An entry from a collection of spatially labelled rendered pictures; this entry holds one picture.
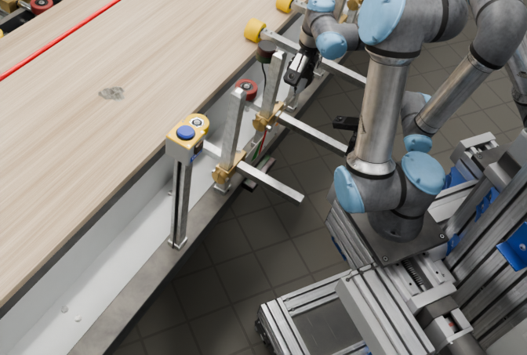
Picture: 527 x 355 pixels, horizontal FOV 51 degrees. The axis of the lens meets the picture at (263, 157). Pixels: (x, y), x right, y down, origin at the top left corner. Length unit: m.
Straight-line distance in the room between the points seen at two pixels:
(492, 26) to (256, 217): 1.61
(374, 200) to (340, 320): 1.05
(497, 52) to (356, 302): 0.71
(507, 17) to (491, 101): 2.42
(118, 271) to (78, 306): 0.16
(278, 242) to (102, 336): 1.22
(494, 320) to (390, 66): 0.75
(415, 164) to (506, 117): 2.44
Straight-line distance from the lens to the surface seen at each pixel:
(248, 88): 1.95
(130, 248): 1.85
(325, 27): 1.53
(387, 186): 1.32
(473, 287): 1.61
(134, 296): 1.69
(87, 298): 1.79
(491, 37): 1.44
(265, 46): 1.74
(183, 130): 1.34
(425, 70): 3.82
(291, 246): 2.64
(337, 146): 1.90
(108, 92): 1.89
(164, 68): 1.99
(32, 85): 1.95
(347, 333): 2.28
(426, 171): 1.37
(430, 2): 1.17
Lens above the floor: 2.23
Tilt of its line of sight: 50 degrees down
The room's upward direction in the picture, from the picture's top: 14 degrees clockwise
